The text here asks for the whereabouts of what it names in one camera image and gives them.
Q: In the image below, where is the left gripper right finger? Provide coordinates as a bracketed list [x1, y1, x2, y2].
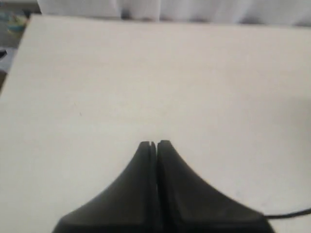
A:
[157, 140, 274, 233]

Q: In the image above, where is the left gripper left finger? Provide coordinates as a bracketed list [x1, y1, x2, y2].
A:
[53, 142, 158, 233]

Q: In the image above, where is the black braided rope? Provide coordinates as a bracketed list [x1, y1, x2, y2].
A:
[263, 208, 311, 218]

